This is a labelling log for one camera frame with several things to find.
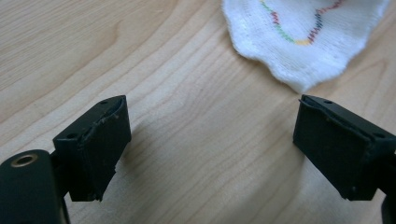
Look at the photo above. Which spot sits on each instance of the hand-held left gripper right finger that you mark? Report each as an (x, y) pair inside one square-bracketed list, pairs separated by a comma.
[(339, 149)]

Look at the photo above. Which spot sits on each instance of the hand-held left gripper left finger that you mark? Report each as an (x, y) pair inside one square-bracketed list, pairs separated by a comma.
[(93, 149)]

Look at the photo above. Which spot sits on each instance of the white sock with coloured stitching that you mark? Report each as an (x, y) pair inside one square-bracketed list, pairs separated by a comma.
[(299, 59)]

